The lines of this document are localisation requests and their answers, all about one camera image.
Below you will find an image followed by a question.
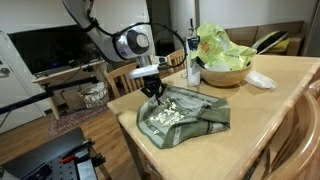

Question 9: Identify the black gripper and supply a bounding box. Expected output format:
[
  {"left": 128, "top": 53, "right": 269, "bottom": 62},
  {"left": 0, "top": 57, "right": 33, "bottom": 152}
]
[{"left": 141, "top": 75, "right": 168, "bottom": 101}]

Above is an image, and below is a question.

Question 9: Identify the green patterned kitchen towel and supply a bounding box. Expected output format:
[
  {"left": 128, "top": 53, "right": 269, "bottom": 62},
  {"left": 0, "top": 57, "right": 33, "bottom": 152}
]
[{"left": 135, "top": 84, "right": 232, "bottom": 150}]

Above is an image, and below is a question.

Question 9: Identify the scattered white popcorn pile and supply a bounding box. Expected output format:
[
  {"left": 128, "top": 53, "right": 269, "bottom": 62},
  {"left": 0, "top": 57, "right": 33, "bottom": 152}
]
[{"left": 148, "top": 97, "right": 186, "bottom": 134}]

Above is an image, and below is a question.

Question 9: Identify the white standing paper packet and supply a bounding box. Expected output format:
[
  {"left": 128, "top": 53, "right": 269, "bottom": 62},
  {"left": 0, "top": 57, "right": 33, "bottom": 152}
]
[{"left": 184, "top": 34, "right": 203, "bottom": 88}]

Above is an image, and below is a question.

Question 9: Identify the wicker basket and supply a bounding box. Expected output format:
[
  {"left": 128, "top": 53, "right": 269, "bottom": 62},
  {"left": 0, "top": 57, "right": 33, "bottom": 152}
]
[{"left": 78, "top": 81, "right": 110, "bottom": 109}]

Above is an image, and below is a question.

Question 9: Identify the round wooden bowl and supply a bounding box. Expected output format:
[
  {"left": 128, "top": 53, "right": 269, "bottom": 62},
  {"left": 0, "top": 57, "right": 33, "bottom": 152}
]
[{"left": 198, "top": 59, "right": 254, "bottom": 88}]

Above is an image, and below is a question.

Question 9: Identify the light green snack bag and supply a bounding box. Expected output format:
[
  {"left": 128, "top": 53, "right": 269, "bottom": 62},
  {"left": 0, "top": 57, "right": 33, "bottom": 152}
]
[{"left": 190, "top": 21, "right": 258, "bottom": 72}]

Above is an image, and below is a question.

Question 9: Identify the brown cardboard box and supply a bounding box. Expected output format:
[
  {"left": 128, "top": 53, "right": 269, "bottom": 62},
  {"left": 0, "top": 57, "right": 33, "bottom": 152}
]
[{"left": 60, "top": 88, "right": 86, "bottom": 113}]

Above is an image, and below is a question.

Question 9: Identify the patterned floor rug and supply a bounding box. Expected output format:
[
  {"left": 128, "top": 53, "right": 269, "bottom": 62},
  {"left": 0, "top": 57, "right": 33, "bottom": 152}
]
[{"left": 46, "top": 105, "right": 111, "bottom": 138}]

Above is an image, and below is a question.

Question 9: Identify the white television stand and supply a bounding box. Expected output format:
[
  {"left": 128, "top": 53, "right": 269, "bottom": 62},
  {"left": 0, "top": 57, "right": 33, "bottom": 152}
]
[{"left": 31, "top": 59, "right": 108, "bottom": 121}]

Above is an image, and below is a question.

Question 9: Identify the black flat screen television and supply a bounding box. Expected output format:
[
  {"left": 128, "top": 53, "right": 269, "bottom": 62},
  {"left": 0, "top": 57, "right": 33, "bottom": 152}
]
[{"left": 7, "top": 24, "right": 101, "bottom": 76}]

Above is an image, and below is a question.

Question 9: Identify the striped green black pillow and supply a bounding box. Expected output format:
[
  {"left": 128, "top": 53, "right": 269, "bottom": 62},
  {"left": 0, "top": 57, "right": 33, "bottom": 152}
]
[{"left": 251, "top": 30, "right": 289, "bottom": 55}]

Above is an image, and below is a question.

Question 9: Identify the black perforated tool cart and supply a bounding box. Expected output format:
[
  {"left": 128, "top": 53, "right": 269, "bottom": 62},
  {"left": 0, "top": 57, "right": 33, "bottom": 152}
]
[{"left": 0, "top": 127, "right": 113, "bottom": 180}]

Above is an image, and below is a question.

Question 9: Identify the black stand bar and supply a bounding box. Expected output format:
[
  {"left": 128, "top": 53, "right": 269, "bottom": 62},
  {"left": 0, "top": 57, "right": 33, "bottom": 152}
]
[{"left": 0, "top": 75, "right": 100, "bottom": 116}]

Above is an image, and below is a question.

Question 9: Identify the yellow pillow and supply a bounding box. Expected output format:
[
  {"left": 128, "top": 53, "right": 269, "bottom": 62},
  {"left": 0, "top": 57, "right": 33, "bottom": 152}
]
[{"left": 266, "top": 38, "right": 291, "bottom": 54}]

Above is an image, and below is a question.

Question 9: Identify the white door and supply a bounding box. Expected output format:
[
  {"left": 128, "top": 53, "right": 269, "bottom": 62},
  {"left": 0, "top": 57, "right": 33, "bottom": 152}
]
[{"left": 0, "top": 31, "right": 44, "bottom": 134}]

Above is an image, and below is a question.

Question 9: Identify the brown wooden sofa bench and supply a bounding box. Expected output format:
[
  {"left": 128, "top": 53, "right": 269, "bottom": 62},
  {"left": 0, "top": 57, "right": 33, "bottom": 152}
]
[{"left": 224, "top": 20, "right": 306, "bottom": 57}]

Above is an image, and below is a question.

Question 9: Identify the wooden chair back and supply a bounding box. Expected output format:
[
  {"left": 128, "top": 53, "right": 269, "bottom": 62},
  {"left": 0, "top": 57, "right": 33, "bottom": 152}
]
[{"left": 246, "top": 89, "right": 320, "bottom": 180}]

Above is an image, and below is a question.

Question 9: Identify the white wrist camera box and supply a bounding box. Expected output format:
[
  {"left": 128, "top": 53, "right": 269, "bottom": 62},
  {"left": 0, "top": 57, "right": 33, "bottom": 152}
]
[{"left": 125, "top": 64, "right": 161, "bottom": 80}]

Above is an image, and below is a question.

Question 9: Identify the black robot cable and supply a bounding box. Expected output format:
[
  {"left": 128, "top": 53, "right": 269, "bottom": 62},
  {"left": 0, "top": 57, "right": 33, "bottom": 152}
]
[{"left": 84, "top": 0, "right": 188, "bottom": 73}]

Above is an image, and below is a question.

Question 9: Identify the small black camera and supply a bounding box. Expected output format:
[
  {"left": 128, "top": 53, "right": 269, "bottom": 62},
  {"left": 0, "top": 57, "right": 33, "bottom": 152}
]
[{"left": 80, "top": 62, "right": 97, "bottom": 73}]

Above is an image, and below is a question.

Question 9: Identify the red handled tool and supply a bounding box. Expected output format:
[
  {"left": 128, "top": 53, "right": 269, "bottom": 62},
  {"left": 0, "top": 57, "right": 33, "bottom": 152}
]
[{"left": 59, "top": 153, "right": 77, "bottom": 165}]

